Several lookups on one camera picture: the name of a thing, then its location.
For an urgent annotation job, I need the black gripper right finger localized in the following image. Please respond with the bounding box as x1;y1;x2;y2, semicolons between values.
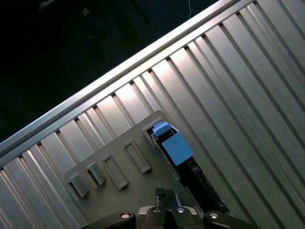
166;189;259;229

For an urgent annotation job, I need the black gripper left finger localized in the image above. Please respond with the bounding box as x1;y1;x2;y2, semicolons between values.
85;187;167;229

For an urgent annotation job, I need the hard disk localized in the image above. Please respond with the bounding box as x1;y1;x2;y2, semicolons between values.
146;120;231;214

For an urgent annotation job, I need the grey parts rack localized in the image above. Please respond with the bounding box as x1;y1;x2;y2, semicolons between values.
63;109;208;229

